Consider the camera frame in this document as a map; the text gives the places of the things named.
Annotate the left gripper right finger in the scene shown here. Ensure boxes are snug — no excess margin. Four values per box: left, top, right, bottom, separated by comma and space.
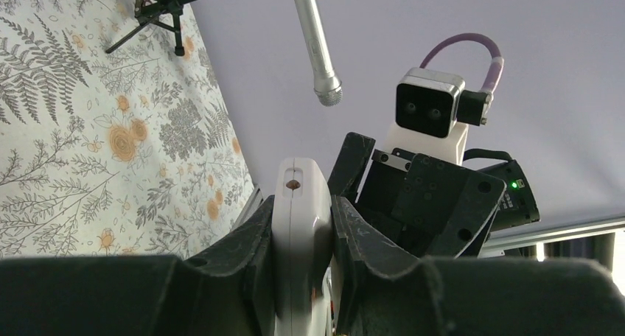
332, 196, 624, 335

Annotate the white remote control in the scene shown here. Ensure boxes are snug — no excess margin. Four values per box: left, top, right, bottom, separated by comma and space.
271, 158, 333, 335

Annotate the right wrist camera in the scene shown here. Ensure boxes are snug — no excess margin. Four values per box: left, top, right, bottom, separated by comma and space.
382, 67, 493, 165

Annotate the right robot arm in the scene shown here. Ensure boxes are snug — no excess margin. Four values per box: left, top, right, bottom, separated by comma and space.
328, 132, 540, 257

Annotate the floral table mat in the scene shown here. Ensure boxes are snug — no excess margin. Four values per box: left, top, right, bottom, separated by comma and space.
1, 0, 254, 258

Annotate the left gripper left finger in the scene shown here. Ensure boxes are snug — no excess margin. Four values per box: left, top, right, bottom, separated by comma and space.
1, 197, 276, 335

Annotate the black tripod mic stand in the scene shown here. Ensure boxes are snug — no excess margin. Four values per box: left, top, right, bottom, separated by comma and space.
105, 0, 198, 57

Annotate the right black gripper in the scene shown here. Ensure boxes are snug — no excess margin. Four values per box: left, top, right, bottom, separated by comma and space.
327, 132, 506, 258

